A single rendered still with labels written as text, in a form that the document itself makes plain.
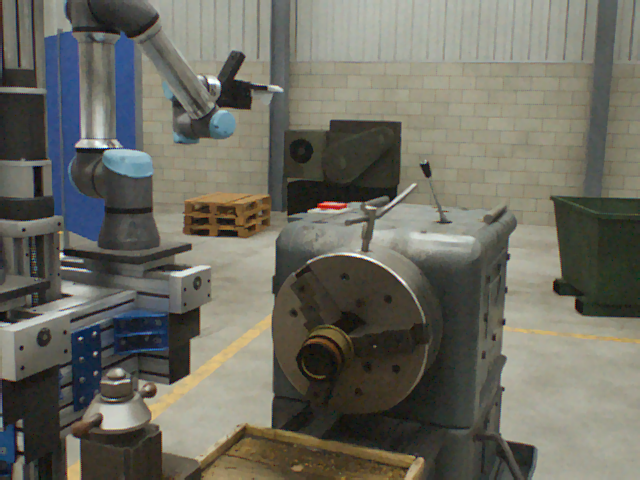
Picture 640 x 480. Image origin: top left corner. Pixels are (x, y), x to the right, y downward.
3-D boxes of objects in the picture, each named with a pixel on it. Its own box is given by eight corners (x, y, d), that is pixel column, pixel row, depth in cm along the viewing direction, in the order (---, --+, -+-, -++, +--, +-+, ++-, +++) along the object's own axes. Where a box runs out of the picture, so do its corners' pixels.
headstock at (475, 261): (349, 328, 218) (353, 199, 212) (511, 350, 201) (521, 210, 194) (259, 394, 164) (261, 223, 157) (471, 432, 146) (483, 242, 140)
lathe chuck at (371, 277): (281, 377, 153) (298, 232, 147) (425, 418, 142) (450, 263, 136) (262, 391, 145) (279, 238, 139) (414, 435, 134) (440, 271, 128)
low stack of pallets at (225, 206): (215, 222, 1042) (215, 192, 1035) (272, 225, 1025) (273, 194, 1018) (180, 235, 922) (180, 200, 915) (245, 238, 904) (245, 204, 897)
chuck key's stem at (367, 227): (365, 268, 137) (374, 208, 135) (354, 265, 138) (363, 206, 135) (369, 266, 139) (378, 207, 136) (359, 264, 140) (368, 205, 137)
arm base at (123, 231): (84, 246, 176) (83, 206, 174) (124, 238, 189) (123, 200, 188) (135, 252, 170) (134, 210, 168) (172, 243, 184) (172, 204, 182)
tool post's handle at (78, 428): (93, 424, 84) (93, 408, 83) (107, 428, 83) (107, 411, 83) (66, 439, 80) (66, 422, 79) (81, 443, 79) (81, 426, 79)
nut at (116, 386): (114, 388, 88) (113, 361, 88) (141, 393, 87) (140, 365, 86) (92, 399, 85) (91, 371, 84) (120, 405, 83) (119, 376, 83)
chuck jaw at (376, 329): (365, 318, 138) (426, 316, 133) (368, 343, 138) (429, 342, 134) (345, 333, 128) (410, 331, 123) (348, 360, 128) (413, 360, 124)
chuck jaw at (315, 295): (332, 324, 141) (297, 274, 142) (351, 311, 139) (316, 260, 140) (310, 339, 131) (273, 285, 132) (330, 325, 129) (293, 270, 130)
